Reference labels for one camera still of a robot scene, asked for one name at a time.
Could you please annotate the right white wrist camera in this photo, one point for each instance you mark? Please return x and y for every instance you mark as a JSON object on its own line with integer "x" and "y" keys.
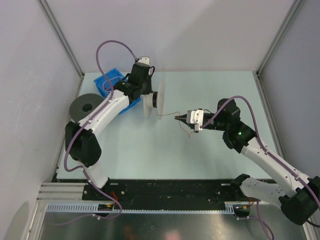
{"x": 195, "y": 118}

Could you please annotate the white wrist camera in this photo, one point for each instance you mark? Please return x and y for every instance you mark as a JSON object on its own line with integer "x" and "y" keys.
{"x": 195, "y": 118}
{"x": 145, "y": 60}

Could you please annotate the aluminium frame rail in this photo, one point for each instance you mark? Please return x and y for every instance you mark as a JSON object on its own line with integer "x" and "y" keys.
{"x": 60, "y": 191}

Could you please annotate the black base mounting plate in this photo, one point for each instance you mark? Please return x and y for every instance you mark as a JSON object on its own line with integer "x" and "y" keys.
{"x": 169, "y": 195}

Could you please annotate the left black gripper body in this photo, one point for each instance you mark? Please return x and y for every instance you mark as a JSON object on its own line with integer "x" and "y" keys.
{"x": 146, "y": 86}

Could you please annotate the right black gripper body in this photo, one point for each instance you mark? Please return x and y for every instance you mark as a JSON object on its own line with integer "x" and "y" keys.
{"x": 213, "y": 124}

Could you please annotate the grey slotted cable duct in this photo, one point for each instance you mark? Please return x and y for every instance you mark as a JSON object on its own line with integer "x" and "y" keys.
{"x": 97, "y": 208}

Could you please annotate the light grey cable spool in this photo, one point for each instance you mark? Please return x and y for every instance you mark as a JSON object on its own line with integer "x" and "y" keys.
{"x": 154, "y": 100}

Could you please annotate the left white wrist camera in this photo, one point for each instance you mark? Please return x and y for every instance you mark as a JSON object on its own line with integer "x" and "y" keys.
{"x": 145, "y": 60}

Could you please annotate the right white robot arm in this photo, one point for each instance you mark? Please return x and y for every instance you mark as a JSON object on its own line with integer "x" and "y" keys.
{"x": 295, "y": 193}

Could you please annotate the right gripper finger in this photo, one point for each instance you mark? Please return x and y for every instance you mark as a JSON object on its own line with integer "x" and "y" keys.
{"x": 181, "y": 120}
{"x": 181, "y": 117}

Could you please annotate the dark grey cable spool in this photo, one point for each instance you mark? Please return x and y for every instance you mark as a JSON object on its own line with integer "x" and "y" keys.
{"x": 83, "y": 105}

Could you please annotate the blue plastic bin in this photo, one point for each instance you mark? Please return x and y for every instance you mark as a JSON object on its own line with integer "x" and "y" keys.
{"x": 104, "y": 87}

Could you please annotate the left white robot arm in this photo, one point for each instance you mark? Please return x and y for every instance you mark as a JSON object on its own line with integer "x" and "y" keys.
{"x": 81, "y": 144}

